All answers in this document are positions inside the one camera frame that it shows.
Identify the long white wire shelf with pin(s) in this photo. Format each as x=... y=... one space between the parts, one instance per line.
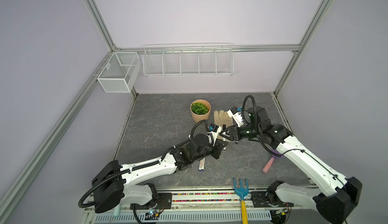
x=188 y=59

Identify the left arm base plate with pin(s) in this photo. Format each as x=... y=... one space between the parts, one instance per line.
x=162 y=201

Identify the beige plant pot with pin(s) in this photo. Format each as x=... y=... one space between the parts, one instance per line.
x=198 y=118

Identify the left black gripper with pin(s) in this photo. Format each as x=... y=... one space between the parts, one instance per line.
x=217 y=148

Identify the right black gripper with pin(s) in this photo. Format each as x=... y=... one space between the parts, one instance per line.
x=232 y=134

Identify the beige work glove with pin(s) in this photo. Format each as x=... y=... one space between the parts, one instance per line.
x=222 y=119

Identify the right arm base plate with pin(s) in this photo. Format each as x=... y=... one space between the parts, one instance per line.
x=267 y=199

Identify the small white mesh basket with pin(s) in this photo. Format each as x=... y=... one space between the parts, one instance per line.
x=120 y=72

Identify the green artificial plant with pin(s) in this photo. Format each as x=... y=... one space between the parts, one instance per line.
x=199 y=108

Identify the pink chalk block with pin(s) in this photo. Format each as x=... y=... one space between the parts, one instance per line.
x=268 y=165

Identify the teal garden fork yellow handle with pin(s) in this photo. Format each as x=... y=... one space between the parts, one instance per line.
x=242 y=191

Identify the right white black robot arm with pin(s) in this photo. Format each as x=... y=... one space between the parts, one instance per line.
x=335 y=195

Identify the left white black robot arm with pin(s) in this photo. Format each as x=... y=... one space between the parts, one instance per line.
x=128 y=183

